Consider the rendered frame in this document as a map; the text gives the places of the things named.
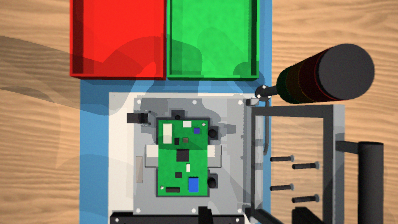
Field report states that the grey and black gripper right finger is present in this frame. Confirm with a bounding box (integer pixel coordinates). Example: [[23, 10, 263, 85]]
[[292, 207, 325, 224]]

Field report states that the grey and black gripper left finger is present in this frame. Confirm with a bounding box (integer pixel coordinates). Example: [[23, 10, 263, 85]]
[[198, 206, 214, 224]]

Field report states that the green circuit board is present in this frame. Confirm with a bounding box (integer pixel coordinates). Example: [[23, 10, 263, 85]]
[[158, 120, 208, 196]]

